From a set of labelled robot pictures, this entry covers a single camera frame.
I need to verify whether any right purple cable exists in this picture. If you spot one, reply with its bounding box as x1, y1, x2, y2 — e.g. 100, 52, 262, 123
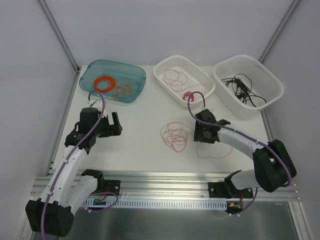
187, 91, 294, 187

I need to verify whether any thin pink wire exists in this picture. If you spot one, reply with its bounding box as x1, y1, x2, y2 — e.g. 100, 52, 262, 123
196, 142, 233, 160
159, 121, 189, 153
162, 68, 208, 93

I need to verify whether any orange thin wire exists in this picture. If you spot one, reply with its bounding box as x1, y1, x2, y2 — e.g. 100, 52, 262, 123
117, 79, 141, 97

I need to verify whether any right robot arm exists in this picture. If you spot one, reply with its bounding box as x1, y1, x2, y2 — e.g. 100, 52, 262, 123
193, 109, 297, 199

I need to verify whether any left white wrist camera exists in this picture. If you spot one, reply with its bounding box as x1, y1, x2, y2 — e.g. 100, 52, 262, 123
87, 100, 99, 107

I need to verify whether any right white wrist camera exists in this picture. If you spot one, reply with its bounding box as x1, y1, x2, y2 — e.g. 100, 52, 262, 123
201, 106, 214, 113

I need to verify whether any white slotted cable duct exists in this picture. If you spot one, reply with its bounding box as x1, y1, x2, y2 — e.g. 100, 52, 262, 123
81, 197, 227, 211

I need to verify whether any teal transparent plastic bin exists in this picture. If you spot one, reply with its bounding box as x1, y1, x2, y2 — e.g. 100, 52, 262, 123
79, 59, 146, 104

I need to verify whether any pink coiled cable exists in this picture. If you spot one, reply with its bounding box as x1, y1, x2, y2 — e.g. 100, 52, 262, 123
183, 91, 196, 103

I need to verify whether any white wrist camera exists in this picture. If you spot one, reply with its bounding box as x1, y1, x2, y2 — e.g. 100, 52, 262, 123
201, 106, 214, 113
87, 100, 99, 107

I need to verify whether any purple cable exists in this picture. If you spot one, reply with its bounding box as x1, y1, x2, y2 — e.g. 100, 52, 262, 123
41, 91, 106, 240
187, 91, 294, 187

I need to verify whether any black cable in tub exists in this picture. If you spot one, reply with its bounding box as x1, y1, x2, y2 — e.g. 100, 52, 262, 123
221, 76, 251, 98

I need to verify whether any white perforated plastic basket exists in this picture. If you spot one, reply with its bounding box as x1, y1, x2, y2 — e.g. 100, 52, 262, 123
153, 55, 216, 108

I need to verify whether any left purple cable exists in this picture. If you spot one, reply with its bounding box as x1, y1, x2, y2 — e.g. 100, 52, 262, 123
41, 91, 106, 240

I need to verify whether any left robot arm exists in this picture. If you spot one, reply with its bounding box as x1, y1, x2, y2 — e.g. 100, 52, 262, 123
25, 107, 123, 239

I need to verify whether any aluminium mounting rail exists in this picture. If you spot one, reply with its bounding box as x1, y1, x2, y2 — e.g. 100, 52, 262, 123
30, 169, 302, 202

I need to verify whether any white translucent plastic tub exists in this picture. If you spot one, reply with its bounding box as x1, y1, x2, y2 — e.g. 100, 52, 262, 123
212, 54, 284, 119

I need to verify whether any black USB cable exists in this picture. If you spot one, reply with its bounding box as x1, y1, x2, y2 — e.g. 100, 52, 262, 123
221, 72, 268, 108

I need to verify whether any orange coiled cable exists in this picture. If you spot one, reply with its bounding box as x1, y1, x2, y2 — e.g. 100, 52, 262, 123
93, 75, 118, 92

